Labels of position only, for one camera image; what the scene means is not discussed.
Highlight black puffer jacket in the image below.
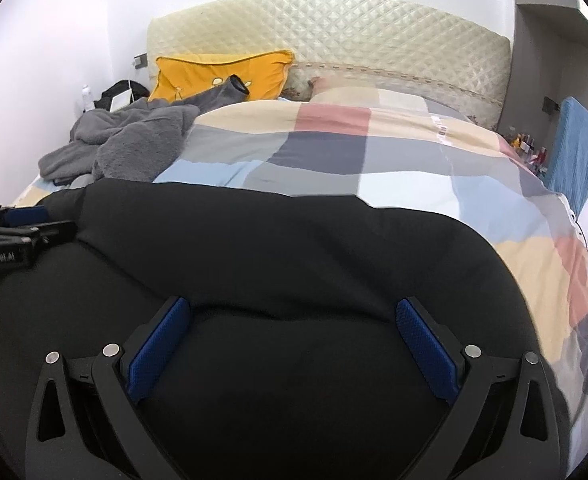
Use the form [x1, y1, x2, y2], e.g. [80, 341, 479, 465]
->
[0, 180, 568, 479]

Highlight white bottle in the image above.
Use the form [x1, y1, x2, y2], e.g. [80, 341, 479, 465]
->
[81, 84, 95, 113]

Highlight grey fleece garment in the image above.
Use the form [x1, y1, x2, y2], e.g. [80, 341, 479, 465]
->
[39, 75, 249, 185]

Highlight black bag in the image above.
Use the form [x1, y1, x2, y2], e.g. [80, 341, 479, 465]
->
[93, 79, 149, 112]

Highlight blue towel on chair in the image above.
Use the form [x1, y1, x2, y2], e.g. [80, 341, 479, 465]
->
[544, 96, 588, 216]

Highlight bottles on side table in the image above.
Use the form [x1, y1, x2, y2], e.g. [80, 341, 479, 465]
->
[508, 126, 548, 178]

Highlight yellow pillow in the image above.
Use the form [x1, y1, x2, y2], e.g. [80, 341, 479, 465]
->
[149, 50, 295, 102]

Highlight colourful patchwork duvet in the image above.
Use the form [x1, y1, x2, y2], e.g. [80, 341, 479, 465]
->
[10, 84, 588, 466]

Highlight grey wardrobe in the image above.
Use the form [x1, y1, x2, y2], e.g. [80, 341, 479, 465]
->
[498, 0, 588, 145]

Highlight cream quilted headboard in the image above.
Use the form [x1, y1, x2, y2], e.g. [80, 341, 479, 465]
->
[146, 0, 511, 129]

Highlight wall socket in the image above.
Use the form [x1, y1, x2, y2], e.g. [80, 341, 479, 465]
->
[133, 53, 149, 70]

